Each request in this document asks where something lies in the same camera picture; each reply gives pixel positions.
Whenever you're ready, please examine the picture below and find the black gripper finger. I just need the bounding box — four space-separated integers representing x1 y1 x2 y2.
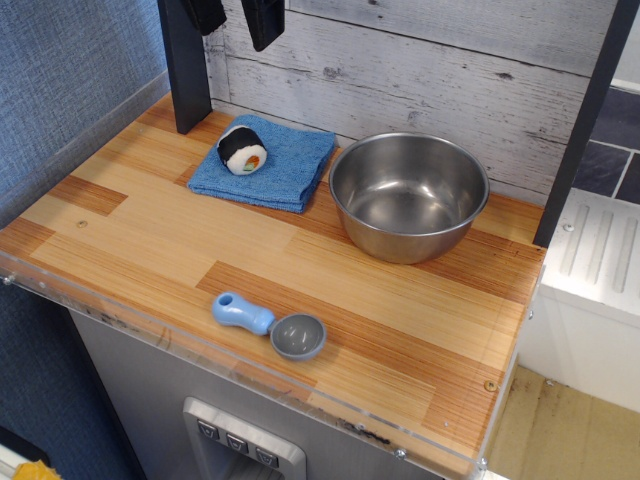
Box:
182 0 227 36
242 0 285 52

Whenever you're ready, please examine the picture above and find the stainless steel pot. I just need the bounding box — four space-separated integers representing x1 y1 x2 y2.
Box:
329 133 490 264

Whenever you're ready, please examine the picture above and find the blue folded cloth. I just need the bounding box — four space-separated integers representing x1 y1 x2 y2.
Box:
187 115 335 213

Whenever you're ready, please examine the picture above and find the plush sushi roll toy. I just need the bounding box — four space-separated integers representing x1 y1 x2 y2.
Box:
216 125 267 176

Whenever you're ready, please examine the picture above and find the blue grey toy scoop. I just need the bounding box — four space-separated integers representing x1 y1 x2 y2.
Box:
211 292 328 361

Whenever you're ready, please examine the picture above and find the clear acrylic edge guard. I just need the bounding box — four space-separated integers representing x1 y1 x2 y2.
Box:
1 242 543 479

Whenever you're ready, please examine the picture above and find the silver dispenser panel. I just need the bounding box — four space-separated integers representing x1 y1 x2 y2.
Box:
183 397 307 479

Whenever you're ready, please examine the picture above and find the white ridged side counter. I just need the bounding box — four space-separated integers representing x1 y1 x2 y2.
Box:
519 189 639 410

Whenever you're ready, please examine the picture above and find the yellow object at corner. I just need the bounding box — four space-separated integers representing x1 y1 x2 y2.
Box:
12 461 62 480

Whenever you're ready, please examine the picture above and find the dark grey left post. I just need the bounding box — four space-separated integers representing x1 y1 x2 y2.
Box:
157 0 211 134

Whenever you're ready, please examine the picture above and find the dark grey post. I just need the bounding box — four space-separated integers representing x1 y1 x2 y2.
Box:
533 0 639 248
157 0 211 134

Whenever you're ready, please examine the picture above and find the dark grey right post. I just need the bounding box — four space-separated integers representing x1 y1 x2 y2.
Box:
533 0 639 248

